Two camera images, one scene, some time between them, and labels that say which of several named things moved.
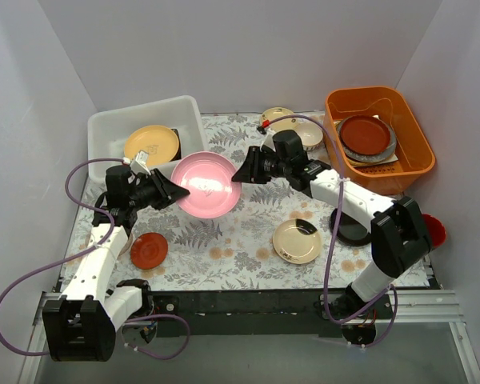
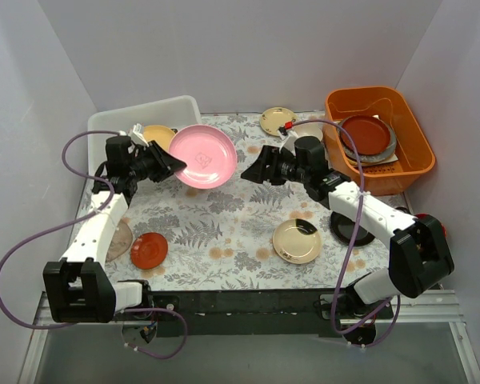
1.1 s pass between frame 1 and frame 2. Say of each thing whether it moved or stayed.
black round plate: stayed
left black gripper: moved
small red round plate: stayed
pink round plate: moved
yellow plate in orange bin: stayed
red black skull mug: stayed
